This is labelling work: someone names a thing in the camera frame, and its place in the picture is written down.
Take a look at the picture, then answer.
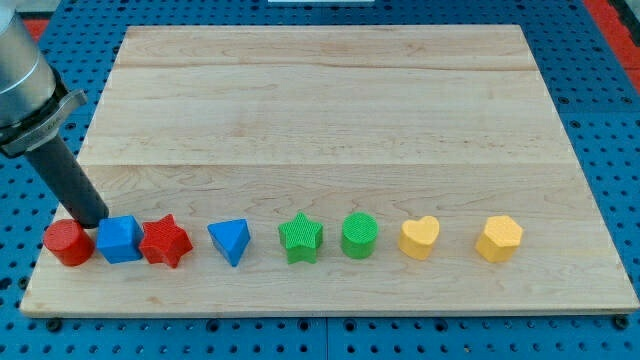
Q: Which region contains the yellow hexagon block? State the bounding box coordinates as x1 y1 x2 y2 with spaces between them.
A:
475 215 524 263

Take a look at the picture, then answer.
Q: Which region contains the green star block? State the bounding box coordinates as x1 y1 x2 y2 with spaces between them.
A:
278 212 323 264

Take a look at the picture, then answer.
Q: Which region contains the blue triangle block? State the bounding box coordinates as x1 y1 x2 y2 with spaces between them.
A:
207 219 250 267

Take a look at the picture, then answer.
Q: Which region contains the blue cube block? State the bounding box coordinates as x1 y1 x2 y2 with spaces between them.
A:
96 215 144 264

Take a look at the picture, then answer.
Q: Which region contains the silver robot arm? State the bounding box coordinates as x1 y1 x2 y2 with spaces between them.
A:
1 2 109 228

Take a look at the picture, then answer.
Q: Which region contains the yellow heart block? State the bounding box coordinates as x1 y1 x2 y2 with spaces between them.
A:
398 216 440 260

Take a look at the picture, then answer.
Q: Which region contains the red cylinder block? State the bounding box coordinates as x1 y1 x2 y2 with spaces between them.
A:
43 219 95 267

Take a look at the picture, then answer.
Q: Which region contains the red star block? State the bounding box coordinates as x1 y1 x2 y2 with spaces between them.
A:
139 214 193 269

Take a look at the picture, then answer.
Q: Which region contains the green cylinder block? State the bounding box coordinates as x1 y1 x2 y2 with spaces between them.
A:
341 212 379 259

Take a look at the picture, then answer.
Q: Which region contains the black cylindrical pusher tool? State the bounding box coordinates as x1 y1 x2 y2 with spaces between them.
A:
25 135 109 228

